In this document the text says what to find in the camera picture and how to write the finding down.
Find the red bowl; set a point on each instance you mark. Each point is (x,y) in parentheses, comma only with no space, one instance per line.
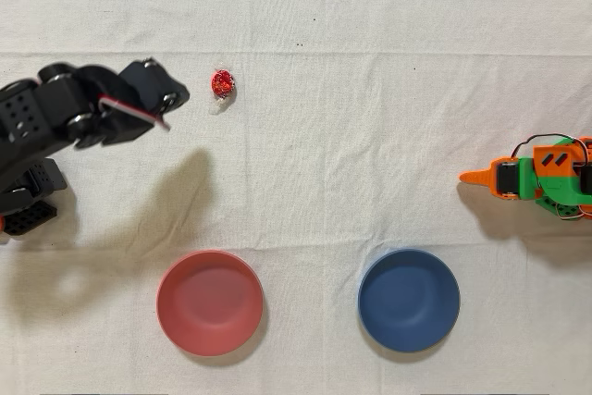
(210,304)

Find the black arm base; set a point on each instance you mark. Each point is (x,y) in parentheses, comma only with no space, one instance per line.
(28,219)

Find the white tablecloth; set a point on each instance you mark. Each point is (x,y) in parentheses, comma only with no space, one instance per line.
(324,159)

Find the red foil-wrapped candy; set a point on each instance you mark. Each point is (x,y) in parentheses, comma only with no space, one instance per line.
(222,82)

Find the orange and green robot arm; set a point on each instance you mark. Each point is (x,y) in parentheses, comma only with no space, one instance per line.
(555,182)

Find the blue bowl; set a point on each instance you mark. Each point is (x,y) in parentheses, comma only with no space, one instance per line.
(409,300)

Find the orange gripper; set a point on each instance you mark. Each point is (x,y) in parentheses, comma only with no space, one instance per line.
(506,176)

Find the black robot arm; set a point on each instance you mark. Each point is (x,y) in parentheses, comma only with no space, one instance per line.
(51,103)

